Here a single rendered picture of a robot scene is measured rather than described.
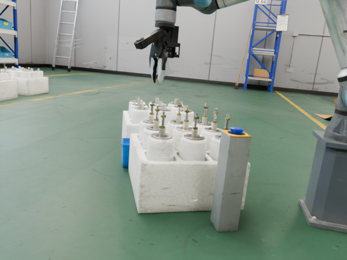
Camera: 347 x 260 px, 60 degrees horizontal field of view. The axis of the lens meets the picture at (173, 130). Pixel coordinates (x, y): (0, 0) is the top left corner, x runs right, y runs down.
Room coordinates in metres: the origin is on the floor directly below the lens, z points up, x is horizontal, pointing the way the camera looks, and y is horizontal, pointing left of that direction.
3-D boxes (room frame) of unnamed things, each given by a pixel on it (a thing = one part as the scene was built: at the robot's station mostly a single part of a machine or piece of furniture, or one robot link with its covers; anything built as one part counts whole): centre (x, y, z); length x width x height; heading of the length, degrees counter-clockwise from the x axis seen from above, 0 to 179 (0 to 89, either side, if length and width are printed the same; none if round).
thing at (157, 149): (1.01, 0.04, 0.16); 0.10 x 0.10 x 0.18
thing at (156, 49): (1.13, 0.06, 0.58); 0.09 x 0.08 x 0.12; 128
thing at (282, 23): (6.47, -2.01, 1.45); 0.25 x 0.03 x 0.39; 79
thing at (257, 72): (6.86, -1.85, 0.36); 0.31 x 0.25 x 0.20; 79
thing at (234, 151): (0.89, -0.19, 0.16); 0.07 x 0.07 x 0.31; 14
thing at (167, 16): (1.13, 0.07, 0.66); 0.08 x 0.08 x 0.05
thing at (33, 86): (3.37, 1.74, 0.09); 0.39 x 0.39 x 0.18; 82
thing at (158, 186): (1.15, -0.05, 0.09); 0.39 x 0.39 x 0.18; 14
